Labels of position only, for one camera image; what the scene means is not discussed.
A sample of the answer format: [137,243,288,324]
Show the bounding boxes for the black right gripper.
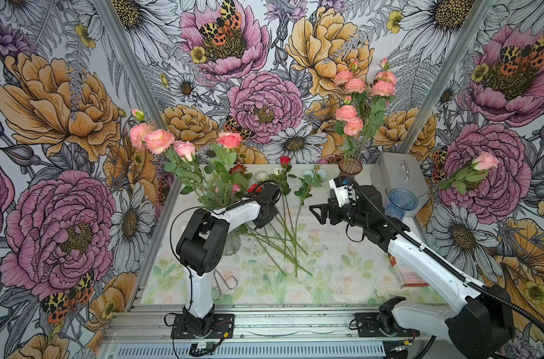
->
[309,197,369,228]

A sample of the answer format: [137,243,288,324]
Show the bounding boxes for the blue purple glass vase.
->
[385,188,418,221]

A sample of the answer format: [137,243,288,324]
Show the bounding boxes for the pink rose stem bunch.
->
[129,109,203,194]

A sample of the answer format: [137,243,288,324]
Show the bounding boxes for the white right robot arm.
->
[309,177,515,358]

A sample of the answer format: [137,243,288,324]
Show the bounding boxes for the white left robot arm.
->
[176,181,282,320]

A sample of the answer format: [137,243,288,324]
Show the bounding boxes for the dark pink glass vase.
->
[338,158,363,178]

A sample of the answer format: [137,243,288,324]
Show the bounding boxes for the pink flower stems on table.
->
[247,156,327,276]

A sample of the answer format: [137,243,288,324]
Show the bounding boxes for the grey metal box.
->
[378,153,430,218]

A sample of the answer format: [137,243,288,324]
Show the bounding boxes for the floral table mat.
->
[161,204,408,307]

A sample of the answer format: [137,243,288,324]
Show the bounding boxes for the red small box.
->
[397,266,429,287]

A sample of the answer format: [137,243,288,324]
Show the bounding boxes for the metal scissors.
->
[212,273,239,293]

